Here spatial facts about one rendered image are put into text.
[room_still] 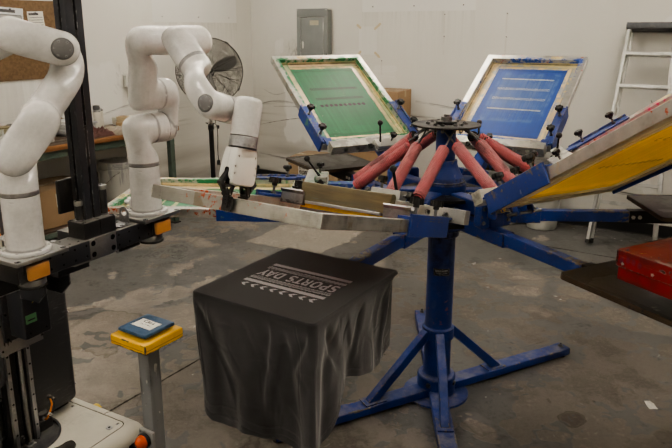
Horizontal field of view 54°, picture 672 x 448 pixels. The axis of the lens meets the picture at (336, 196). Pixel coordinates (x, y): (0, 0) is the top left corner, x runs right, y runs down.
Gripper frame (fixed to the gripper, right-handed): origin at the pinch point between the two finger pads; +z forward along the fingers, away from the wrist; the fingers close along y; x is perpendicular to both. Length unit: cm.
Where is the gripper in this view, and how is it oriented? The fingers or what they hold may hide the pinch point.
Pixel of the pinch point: (234, 204)
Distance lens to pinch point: 176.2
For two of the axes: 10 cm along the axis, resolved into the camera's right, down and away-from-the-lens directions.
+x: 8.4, 1.3, -5.2
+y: -5.2, -0.6, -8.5
